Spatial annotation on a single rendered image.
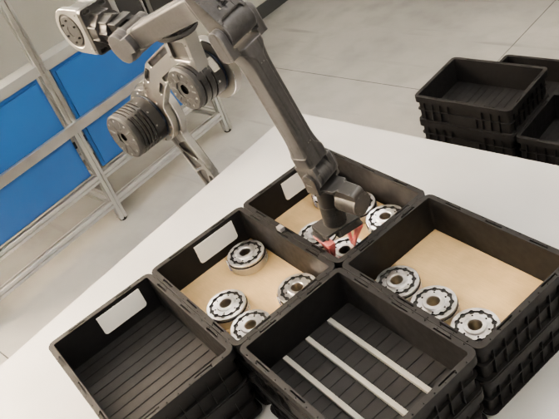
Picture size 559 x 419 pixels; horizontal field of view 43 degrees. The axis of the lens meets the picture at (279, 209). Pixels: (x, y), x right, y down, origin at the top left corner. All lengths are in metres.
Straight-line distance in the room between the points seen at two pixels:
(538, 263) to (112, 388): 1.00
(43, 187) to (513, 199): 2.24
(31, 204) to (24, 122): 0.39
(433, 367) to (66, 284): 2.40
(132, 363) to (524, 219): 1.07
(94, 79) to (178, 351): 2.06
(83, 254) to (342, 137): 1.74
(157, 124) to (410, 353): 1.36
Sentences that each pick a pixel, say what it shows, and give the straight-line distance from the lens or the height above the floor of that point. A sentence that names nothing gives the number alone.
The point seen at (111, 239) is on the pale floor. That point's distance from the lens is 3.71.
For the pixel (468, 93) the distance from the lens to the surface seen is 2.92.
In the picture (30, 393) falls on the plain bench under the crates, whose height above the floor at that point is 0.70.
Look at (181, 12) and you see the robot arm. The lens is 1.46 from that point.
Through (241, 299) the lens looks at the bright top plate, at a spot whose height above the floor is 0.86.
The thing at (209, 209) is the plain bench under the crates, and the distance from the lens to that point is 2.32.
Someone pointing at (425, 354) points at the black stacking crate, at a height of 0.83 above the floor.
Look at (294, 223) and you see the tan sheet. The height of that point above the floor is 0.83.
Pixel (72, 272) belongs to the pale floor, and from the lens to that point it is 3.64.
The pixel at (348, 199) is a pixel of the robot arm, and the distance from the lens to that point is 1.55.
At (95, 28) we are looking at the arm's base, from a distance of 1.77.
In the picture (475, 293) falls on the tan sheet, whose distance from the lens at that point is 1.61.
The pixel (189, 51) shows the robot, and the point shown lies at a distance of 2.03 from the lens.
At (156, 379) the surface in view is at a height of 0.83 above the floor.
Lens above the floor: 2.01
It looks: 36 degrees down
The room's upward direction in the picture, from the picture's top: 21 degrees counter-clockwise
